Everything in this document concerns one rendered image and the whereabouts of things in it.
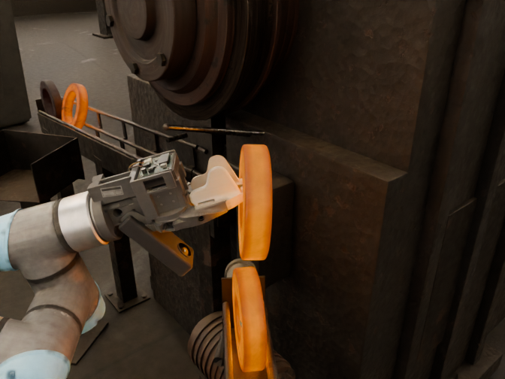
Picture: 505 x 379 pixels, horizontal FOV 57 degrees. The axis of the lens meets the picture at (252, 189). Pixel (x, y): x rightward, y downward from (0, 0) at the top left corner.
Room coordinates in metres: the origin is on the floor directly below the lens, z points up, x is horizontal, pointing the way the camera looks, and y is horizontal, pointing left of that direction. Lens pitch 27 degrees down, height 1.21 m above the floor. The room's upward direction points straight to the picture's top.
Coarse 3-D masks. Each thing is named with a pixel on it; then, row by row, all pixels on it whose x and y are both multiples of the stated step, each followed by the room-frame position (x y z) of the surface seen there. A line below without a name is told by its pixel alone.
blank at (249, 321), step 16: (240, 272) 0.57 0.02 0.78; (256, 272) 0.57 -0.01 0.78; (240, 288) 0.53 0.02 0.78; (256, 288) 0.53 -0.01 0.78; (240, 304) 0.51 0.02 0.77; (256, 304) 0.51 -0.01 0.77; (240, 320) 0.51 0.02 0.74; (256, 320) 0.49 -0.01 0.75; (240, 336) 0.51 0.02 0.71; (256, 336) 0.48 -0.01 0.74; (240, 352) 0.51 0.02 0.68; (256, 352) 0.48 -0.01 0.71; (256, 368) 0.48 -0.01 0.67
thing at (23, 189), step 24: (0, 144) 1.34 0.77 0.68; (24, 144) 1.34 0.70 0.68; (48, 144) 1.32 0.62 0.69; (72, 144) 1.27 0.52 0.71; (0, 168) 1.31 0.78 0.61; (24, 168) 1.35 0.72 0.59; (48, 168) 1.15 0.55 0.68; (72, 168) 1.25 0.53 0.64; (0, 192) 1.19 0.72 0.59; (24, 192) 1.17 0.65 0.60; (48, 192) 1.14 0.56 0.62; (96, 336) 1.22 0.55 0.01; (72, 360) 1.11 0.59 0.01
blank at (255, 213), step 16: (256, 144) 0.58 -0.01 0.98; (240, 160) 0.60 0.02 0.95; (256, 160) 0.53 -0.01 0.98; (240, 176) 0.58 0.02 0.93; (256, 176) 0.51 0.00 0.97; (256, 192) 0.49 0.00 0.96; (240, 208) 0.58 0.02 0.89; (256, 208) 0.48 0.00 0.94; (240, 224) 0.55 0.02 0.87; (256, 224) 0.48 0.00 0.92; (240, 240) 0.53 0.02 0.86; (256, 240) 0.48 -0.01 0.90; (240, 256) 0.51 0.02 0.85; (256, 256) 0.49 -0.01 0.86
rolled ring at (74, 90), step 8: (72, 88) 1.75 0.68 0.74; (80, 88) 1.72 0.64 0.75; (64, 96) 1.79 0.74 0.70; (72, 96) 1.78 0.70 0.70; (80, 96) 1.68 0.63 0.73; (64, 104) 1.78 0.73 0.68; (72, 104) 1.79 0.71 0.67; (80, 104) 1.67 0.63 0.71; (64, 112) 1.76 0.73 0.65; (80, 112) 1.66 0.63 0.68; (64, 120) 1.74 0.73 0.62; (72, 120) 1.68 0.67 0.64; (80, 120) 1.66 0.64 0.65; (80, 128) 1.67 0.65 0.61
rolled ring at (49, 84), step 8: (48, 80) 1.85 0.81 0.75; (40, 88) 1.91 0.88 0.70; (48, 88) 1.81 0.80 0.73; (56, 88) 1.82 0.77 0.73; (48, 96) 1.91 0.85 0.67; (56, 96) 1.80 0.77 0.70; (48, 104) 1.91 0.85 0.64; (56, 104) 1.79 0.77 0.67; (48, 112) 1.88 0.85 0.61; (56, 112) 1.78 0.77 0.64
